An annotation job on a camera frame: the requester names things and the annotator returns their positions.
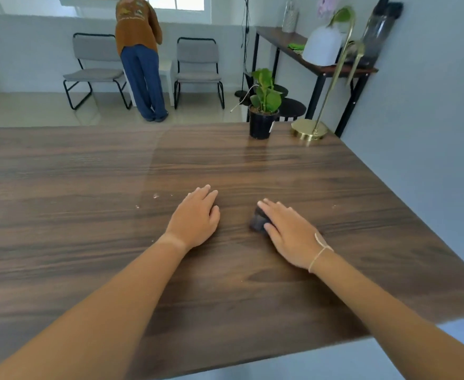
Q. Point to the person's left hand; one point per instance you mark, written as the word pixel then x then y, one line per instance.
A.
pixel 192 223

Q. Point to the person's right hand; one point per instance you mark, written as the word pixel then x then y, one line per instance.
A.
pixel 293 237

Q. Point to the person's right middle finger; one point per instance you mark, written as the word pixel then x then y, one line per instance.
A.
pixel 276 205

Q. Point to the person's right thumb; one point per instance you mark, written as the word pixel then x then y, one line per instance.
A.
pixel 272 232

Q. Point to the person's left middle finger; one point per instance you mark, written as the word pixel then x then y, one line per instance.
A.
pixel 202 190

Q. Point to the person's left thumb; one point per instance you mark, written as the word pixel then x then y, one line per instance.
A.
pixel 216 218

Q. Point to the small dark blue block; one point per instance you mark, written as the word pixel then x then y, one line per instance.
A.
pixel 258 222

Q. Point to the person's left forearm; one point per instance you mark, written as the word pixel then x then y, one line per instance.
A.
pixel 97 316

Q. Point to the person's right forearm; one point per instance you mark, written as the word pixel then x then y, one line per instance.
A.
pixel 394 320

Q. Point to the green plant in black pot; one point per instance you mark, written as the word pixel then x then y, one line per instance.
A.
pixel 264 114

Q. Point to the gold desk lamp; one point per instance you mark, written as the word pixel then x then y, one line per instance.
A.
pixel 327 98

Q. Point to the small white side table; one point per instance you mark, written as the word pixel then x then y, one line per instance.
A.
pixel 166 77

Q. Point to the black floor lamp stand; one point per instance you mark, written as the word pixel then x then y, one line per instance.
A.
pixel 246 43

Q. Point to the green cloth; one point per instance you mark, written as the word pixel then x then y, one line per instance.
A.
pixel 296 46

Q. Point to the white rounded vase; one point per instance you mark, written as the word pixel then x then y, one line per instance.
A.
pixel 322 46

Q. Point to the dark wood console table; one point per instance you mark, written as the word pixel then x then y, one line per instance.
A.
pixel 287 39

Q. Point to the clear glass vase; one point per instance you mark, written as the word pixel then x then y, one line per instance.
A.
pixel 290 17

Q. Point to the window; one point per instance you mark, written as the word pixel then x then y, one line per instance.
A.
pixel 176 3

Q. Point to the dark transparent water bottle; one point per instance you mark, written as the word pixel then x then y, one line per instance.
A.
pixel 378 31

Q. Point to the pink flower with green leaf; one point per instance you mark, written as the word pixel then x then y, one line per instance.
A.
pixel 333 7

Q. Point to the grey chair with black frame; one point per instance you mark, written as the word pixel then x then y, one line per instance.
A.
pixel 197 63
pixel 93 63

